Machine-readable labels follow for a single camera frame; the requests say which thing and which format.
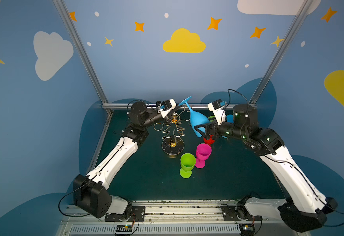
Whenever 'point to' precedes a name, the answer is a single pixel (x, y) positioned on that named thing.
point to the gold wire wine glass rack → (173, 144)
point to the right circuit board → (246, 229)
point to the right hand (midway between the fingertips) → (202, 122)
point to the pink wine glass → (203, 152)
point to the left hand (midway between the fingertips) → (178, 101)
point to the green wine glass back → (188, 161)
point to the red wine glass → (210, 141)
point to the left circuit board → (124, 229)
